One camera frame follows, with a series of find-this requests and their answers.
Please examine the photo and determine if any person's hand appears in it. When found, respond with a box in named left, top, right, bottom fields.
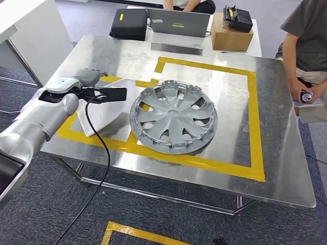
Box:
left=288, top=77, right=310, bottom=102
left=307, top=84, right=327, bottom=104

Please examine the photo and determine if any brown cardboard box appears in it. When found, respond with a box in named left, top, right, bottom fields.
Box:
left=210, top=12, right=254, bottom=53

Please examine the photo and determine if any black hard case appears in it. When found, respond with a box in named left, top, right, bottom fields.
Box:
left=110, top=8, right=149, bottom=42

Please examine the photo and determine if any white curved plastic car part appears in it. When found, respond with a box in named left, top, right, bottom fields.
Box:
left=76, top=78, right=137, bottom=138

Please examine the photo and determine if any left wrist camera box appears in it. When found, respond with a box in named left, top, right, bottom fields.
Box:
left=76, top=86, right=128, bottom=104

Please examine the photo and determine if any black handheld device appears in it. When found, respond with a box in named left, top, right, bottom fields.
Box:
left=221, top=5, right=254, bottom=34

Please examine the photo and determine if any drink can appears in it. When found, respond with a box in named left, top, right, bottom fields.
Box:
left=300, top=90, right=313, bottom=103

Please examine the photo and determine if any grey laptop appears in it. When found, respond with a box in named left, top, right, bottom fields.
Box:
left=147, top=8, right=211, bottom=38

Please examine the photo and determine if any grey plastic wheel cover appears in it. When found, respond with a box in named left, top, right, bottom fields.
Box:
left=129, top=80, right=219, bottom=156

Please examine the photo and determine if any steel workbench table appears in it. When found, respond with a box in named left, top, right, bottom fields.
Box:
left=39, top=34, right=316, bottom=216

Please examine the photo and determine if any pale metal side table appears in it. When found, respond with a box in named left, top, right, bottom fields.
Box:
left=0, top=0, right=75, bottom=88

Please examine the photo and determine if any black camera cable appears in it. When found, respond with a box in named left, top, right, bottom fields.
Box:
left=54, top=94, right=111, bottom=245

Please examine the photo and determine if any person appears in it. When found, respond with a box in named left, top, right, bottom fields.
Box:
left=275, top=0, right=327, bottom=124
left=162, top=0, right=217, bottom=15

